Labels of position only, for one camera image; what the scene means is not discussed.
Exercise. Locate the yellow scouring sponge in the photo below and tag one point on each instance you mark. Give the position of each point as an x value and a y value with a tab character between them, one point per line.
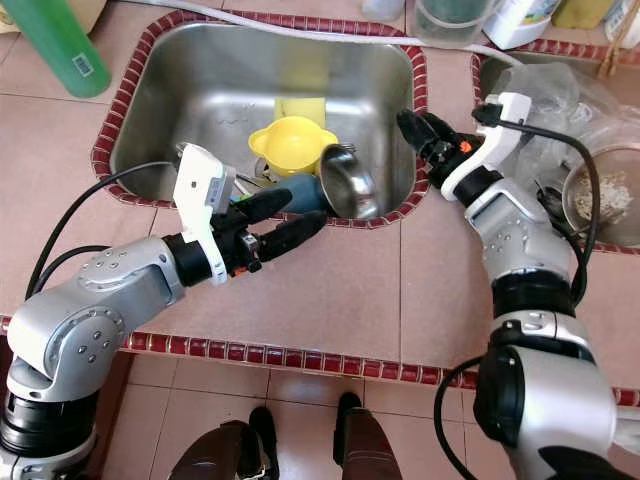
300	110

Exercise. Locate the metal strainer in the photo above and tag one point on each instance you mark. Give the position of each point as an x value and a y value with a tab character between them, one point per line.
610	195

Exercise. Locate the thick yellow sponge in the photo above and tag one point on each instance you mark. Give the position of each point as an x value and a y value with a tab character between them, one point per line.
585	12

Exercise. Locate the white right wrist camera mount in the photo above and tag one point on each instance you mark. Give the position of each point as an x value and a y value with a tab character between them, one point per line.
500	150

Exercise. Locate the teal plastic cup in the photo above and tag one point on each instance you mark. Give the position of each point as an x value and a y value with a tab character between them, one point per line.
310	195

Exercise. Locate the small steel bowl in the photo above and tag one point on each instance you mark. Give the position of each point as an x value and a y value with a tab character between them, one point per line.
350	185

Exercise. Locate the clear plastic bag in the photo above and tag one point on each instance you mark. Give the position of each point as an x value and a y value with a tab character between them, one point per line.
560	95

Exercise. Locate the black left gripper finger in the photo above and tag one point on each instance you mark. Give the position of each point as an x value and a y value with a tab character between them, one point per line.
263	205
295	238

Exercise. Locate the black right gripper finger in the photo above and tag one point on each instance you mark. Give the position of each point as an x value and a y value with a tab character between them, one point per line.
434	124
420	140

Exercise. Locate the brown wooden chopsticks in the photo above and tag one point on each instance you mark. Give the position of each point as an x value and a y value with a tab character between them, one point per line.
610	50

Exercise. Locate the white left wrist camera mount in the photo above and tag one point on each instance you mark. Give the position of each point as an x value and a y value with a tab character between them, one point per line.
205	190

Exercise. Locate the white detergent bottle yellow cap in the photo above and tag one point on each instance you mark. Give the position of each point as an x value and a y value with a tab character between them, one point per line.
530	20

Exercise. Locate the clear plastic mug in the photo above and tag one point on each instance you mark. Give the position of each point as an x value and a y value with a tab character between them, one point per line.
382	8

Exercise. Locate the yellow plastic funnel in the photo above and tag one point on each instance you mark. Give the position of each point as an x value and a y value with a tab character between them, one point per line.
290	150

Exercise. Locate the clear plastic measuring jug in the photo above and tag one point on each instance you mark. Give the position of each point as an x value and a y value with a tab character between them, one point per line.
455	20

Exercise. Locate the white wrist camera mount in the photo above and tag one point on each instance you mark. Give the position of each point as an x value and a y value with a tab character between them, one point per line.
500	150
205	190

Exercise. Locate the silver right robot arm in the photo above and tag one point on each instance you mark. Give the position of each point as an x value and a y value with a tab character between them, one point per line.
520	230

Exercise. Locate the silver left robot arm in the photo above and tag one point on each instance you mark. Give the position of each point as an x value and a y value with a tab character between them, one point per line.
90	320

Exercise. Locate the steel sink basin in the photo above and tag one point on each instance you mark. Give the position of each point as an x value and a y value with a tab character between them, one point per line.
488	75
210	80

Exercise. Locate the green liquid bottle blue cap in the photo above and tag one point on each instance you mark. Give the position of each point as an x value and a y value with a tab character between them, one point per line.
60	50

